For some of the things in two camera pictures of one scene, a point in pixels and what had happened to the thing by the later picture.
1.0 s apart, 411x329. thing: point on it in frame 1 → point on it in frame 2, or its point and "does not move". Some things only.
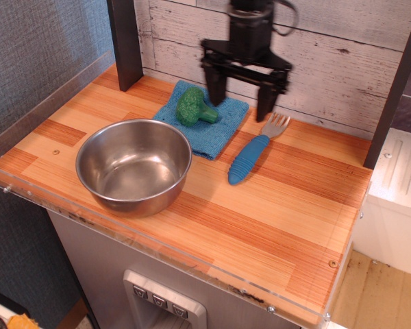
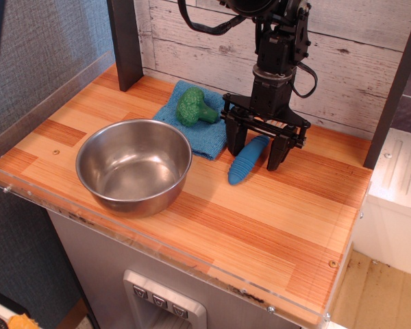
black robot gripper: (248, 55) → (268, 110)
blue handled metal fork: (251, 155) does not move
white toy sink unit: (390, 230) does not move
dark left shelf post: (127, 42) does not move
